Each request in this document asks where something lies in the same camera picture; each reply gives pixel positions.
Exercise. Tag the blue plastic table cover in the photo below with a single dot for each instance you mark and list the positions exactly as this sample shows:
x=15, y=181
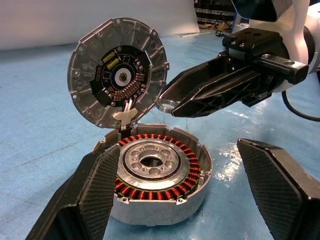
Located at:
x=37, y=112

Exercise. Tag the silver spoked rotor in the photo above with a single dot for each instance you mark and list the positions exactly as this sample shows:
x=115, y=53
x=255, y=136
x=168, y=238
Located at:
x=160, y=181

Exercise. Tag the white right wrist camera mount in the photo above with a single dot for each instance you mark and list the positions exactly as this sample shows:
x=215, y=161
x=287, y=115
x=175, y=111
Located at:
x=287, y=15

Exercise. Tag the round silver metal flange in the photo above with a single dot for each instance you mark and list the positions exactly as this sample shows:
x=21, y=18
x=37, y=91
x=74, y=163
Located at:
x=82, y=75

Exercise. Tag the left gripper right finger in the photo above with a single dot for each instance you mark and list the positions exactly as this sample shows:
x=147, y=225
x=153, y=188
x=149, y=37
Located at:
x=275, y=190

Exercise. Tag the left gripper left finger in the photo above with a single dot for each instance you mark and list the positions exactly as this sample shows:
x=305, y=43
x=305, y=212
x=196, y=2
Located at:
x=95, y=195

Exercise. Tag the silver motor housing copper coils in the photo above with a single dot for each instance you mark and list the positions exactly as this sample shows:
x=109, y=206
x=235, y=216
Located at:
x=150, y=212

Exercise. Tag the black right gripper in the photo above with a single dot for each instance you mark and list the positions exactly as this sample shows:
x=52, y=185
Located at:
x=252, y=45

